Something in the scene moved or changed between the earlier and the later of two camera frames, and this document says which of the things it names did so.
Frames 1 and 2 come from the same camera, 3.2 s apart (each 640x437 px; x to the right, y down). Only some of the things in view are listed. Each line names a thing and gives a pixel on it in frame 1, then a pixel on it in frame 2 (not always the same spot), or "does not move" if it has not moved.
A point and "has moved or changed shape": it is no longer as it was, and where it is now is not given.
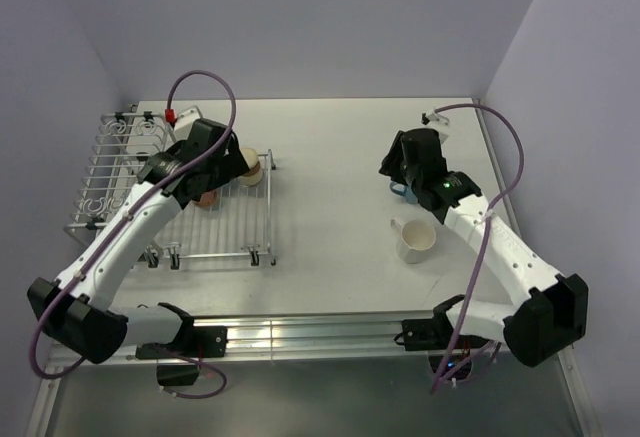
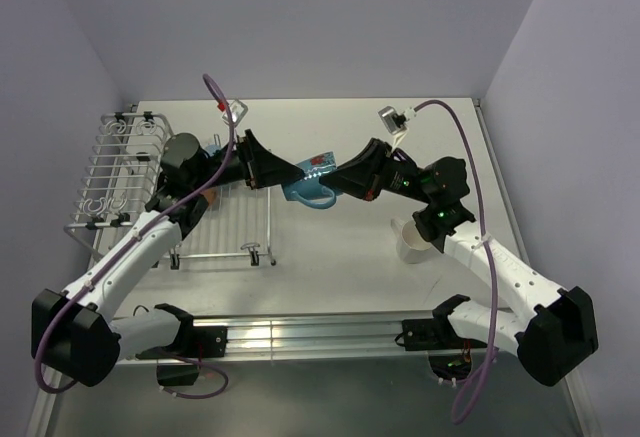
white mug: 417,237 does not move
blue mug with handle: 405,191 has moved or changed shape
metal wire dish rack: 239,223 does not move
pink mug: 207,198 does not move
